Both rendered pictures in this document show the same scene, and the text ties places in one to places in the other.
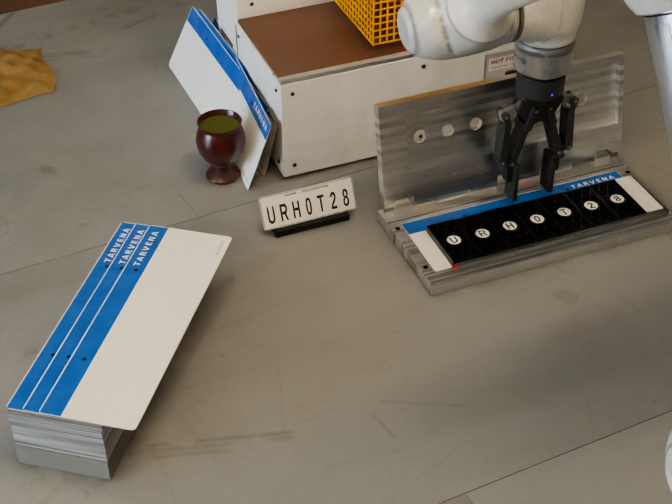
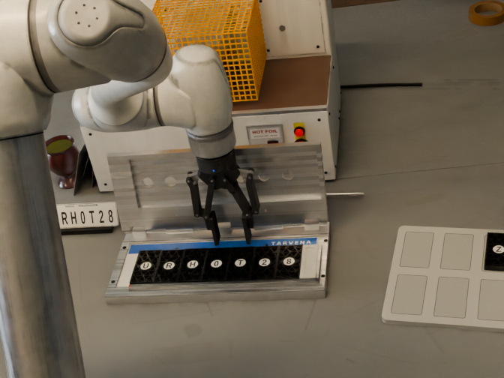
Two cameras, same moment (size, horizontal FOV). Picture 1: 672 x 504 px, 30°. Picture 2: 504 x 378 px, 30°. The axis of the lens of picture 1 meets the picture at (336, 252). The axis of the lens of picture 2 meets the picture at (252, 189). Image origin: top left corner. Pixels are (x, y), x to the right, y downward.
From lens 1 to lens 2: 1.30 m
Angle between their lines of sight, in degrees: 27
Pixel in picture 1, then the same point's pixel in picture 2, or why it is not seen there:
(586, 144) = (292, 211)
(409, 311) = (83, 311)
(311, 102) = (107, 142)
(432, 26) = (80, 107)
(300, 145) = (106, 171)
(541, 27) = (178, 118)
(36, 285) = not seen: outside the picture
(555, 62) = (204, 146)
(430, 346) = not seen: hidden behind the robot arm
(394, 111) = (120, 161)
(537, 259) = (193, 295)
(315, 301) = not seen: hidden behind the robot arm
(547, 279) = (193, 313)
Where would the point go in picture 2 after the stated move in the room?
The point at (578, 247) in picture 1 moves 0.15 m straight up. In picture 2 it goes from (229, 293) to (215, 235)
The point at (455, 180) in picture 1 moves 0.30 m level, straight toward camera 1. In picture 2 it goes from (178, 220) to (81, 311)
